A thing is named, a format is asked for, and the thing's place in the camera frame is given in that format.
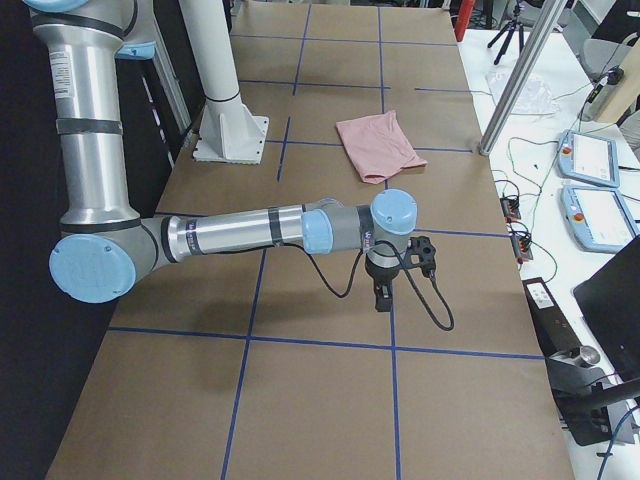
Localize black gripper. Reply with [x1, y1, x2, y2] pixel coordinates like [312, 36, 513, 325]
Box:
[365, 259, 401, 312]

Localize teach pendant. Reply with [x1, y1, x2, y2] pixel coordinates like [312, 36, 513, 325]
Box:
[560, 185, 639, 254]
[557, 130, 620, 188]

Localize lower teach pendant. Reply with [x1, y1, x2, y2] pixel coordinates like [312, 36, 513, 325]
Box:
[560, 185, 639, 254]

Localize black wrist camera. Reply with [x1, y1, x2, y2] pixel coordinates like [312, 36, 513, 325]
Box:
[403, 236, 436, 279]

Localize black camera tripod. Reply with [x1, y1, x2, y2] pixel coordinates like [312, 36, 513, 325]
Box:
[487, 0, 525, 65]

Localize black box with label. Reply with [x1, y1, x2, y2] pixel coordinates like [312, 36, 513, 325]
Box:
[522, 277, 581, 357]

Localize upper orange circuit board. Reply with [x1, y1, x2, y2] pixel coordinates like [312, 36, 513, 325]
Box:
[500, 195, 521, 223]

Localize black metal camera mount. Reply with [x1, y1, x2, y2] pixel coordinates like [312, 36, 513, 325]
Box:
[545, 346, 639, 446]

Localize upper teach pendant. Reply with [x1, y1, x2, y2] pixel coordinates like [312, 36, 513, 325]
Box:
[557, 130, 620, 188]

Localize aluminium frame post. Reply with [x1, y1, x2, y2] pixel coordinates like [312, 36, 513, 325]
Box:
[479, 0, 566, 156]

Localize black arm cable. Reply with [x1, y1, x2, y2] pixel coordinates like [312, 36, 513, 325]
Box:
[279, 239, 456, 332]

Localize clear plastic bag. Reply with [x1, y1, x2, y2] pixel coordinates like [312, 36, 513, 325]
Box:
[485, 70, 560, 115]

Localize green wire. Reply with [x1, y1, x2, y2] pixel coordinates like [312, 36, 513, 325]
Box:
[492, 79, 601, 281]

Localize lower orange circuit board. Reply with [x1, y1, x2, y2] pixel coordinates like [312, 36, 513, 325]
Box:
[510, 231, 533, 265]

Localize orange circuit board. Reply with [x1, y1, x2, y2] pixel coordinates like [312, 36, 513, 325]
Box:
[500, 195, 521, 223]
[510, 231, 533, 265]

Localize grey chair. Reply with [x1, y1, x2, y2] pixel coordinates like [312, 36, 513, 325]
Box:
[579, 39, 632, 81]

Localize blue tape grid lines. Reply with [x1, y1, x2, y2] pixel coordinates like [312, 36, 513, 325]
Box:
[107, 3, 555, 479]

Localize red cylinder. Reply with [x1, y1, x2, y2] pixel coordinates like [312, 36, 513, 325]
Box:
[454, 0, 476, 42]

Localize pink Snoopy t-shirt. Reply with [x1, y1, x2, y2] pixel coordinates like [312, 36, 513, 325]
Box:
[336, 110, 428, 184]

